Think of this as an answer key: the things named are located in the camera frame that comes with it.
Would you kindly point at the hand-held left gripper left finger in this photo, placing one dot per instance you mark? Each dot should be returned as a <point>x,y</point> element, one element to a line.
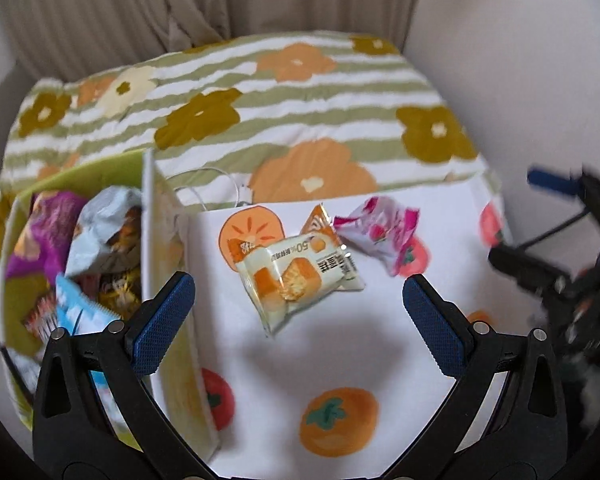
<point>162,320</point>

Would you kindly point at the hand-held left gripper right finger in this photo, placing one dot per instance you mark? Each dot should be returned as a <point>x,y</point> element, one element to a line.
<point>435,325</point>

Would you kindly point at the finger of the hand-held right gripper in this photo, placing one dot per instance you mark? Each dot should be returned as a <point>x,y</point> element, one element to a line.
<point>525,265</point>
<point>550,180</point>

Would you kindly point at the green fabric storage box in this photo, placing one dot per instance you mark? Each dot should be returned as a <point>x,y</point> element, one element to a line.
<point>165,240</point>

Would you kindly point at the light blue white snack packet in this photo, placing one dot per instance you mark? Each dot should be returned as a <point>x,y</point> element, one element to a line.
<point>77,310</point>

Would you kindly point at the silver snack packet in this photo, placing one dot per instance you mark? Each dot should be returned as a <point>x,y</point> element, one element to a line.
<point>100,220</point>

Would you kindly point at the cream orange cake packet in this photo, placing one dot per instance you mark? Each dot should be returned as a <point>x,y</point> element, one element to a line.
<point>290,275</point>

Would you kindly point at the purple chip bag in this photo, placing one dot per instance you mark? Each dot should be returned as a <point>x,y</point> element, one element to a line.
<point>40,240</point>

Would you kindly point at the pink strawberry snack packet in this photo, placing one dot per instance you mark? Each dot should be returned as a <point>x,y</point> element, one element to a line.
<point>380,230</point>

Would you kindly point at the white persimmon print bedsheet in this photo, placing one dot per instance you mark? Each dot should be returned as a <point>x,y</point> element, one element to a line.
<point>290,360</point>

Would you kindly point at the floral striped blanket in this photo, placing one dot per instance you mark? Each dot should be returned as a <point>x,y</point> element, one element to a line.
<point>280,110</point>

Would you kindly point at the beige curtain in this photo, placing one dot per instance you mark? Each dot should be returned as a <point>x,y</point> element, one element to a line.
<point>130,10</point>

